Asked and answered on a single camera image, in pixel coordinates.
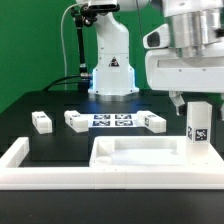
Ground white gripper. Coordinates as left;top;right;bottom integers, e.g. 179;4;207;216
143;24;224;121

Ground white desk tabletop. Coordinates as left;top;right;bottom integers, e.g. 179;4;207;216
89;136;224;174

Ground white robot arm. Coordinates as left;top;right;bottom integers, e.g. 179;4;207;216
76;0;224;112

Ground AprilTag marker sheet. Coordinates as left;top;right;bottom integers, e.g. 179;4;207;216
84;113;143;128

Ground white U-shaped fence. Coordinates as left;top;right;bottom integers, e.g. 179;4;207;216
0;137;224;190

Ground black camera on mount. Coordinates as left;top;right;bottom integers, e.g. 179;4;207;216
88;4;120;13

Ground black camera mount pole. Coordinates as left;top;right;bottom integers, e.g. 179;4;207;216
71;5;96;92

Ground black cables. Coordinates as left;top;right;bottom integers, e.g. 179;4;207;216
42;75;83;92

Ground white cable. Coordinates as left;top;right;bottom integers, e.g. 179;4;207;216
60;3;78;91

